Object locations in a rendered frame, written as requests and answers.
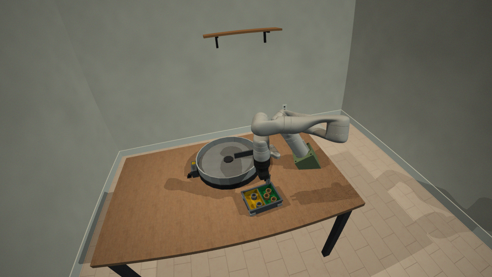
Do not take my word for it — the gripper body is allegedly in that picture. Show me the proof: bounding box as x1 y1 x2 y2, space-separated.
253 144 281 180

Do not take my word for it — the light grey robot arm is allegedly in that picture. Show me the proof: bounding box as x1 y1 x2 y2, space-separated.
251 109 350 158

